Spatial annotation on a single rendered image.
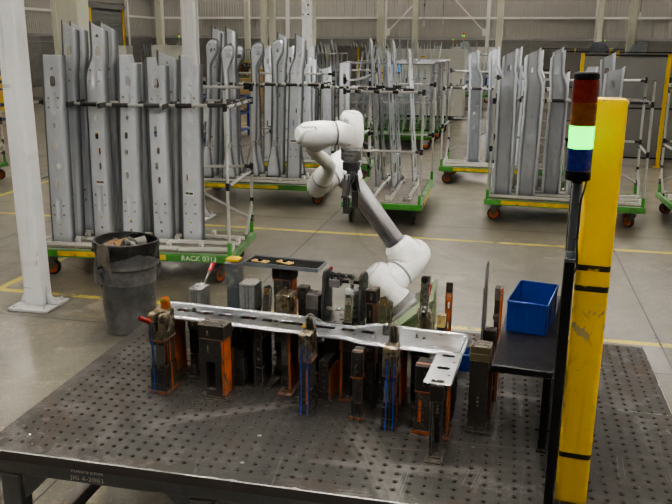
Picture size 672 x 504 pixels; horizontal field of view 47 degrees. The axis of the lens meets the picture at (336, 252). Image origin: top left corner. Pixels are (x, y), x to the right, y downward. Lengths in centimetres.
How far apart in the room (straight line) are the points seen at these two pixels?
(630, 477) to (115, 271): 399
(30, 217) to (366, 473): 445
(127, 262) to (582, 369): 394
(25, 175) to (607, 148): 505
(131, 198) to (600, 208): 580
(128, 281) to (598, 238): 409
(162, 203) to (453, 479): 528
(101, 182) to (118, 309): 207
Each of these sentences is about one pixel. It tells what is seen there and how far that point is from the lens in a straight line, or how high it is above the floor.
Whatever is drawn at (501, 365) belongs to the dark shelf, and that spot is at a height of 103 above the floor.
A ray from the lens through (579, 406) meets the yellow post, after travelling 259.
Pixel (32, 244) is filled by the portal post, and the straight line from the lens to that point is 668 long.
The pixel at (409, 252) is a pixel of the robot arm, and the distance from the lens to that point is 388.
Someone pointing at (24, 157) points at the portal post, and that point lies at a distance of 655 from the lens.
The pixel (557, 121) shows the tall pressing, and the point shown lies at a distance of 1016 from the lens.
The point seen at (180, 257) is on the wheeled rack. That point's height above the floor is 25.
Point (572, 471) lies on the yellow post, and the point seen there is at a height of 81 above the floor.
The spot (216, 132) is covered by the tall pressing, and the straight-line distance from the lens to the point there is 1111.
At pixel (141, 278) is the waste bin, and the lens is 586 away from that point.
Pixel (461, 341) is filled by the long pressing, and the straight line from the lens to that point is 312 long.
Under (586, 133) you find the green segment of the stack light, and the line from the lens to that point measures 221.
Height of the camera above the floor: 215
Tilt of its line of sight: 15 degrees down
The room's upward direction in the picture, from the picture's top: straight up
